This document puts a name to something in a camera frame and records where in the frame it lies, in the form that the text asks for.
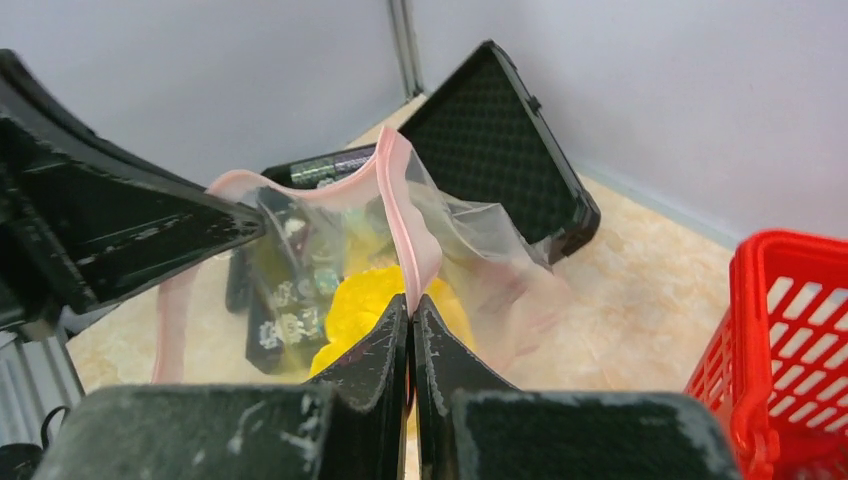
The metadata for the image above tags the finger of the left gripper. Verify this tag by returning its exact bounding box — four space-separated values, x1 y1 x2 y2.
1 49 264 330

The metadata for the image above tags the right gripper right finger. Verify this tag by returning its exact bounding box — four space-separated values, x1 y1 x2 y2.
411 295 517 479

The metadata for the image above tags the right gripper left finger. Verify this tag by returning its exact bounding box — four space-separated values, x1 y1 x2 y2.
307 294 410 479

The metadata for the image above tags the yellow toy cabbage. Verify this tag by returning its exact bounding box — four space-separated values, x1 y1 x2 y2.
309 240 475 377

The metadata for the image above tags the clear zip top bag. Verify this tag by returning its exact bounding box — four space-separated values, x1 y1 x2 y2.
152 128 569 384

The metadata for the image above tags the red plastic basket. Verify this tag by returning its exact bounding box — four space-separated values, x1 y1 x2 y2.
686 229 847 479

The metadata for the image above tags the black poker chip case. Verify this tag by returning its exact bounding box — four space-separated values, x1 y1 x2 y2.
226 41 601 374

